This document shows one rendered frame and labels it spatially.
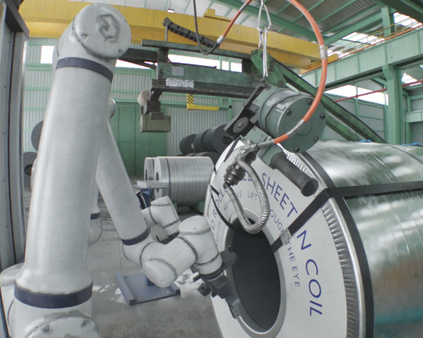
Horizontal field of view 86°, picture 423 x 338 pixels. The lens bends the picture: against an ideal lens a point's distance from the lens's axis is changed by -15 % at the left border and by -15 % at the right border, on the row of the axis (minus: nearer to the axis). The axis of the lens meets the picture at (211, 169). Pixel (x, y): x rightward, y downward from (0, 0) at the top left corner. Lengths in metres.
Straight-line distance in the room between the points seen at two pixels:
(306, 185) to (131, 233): 0.48
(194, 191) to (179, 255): 5.30
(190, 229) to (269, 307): 0.82
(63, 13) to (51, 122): 15.47
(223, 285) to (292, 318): 0.28
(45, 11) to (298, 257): 15.92
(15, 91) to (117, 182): 0.57
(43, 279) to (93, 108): 0.32
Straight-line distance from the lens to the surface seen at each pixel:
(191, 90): 1.64
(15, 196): 1.09
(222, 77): 1.74
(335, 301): 0.79
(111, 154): 0.71
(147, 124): 1.85
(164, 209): 1.16
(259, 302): 1.44
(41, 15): 16.09
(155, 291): 2.71
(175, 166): 5.94
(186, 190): 5.91
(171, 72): 1.64
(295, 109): 0.65
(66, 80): 0.54
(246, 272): 1.47
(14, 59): 1.14
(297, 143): 0.69
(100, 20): 0.57
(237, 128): 0.82
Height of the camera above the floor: 1.26
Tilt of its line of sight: 2 degrees down
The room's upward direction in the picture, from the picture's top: straight up
